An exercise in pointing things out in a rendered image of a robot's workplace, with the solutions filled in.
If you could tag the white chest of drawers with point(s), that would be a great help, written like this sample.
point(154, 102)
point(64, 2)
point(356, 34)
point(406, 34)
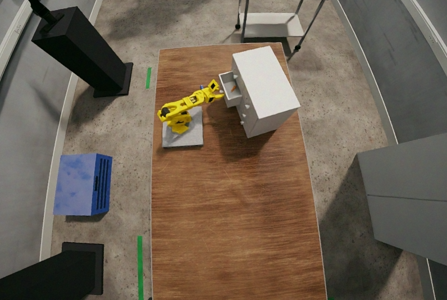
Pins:
point(271, 94)

